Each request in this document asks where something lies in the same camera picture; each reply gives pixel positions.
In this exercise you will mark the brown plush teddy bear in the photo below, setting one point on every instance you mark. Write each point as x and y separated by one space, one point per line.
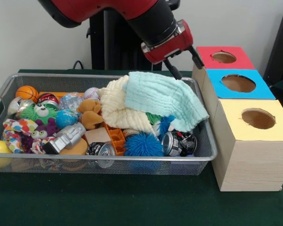
90 115

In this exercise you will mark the cream waffle cloth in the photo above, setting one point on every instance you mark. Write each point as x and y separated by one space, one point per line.
118 113

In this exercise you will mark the silver toy robot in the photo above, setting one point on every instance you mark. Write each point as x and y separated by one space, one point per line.
66 139

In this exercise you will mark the white toy baseball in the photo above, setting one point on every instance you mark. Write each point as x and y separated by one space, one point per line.
92 93

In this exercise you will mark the wooden box with three holes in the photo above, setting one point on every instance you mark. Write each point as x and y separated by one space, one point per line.
250 164

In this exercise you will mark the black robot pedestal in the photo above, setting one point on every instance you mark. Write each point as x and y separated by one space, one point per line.
118 47

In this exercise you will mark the light blue waffle cloth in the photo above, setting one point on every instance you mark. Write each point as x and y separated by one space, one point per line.
160 94

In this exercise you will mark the blue globe ball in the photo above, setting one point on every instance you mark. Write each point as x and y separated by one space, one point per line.
66 118

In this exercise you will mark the crushed black drink can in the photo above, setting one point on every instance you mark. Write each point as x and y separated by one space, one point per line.
179 143

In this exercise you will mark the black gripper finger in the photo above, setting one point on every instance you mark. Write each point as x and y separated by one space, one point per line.
197 58
173 69

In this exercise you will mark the orange toy basketball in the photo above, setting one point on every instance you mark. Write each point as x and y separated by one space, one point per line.
26 93

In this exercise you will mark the black upright panel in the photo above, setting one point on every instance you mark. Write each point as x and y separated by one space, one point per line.
280 47

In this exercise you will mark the green googly-eyed spiky toy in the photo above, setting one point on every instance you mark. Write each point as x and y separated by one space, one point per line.
41 113

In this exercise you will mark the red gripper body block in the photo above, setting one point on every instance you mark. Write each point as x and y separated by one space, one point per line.
177 46

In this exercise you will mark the blue spiky rubber ball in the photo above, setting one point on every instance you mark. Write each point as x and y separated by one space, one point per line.
143 146

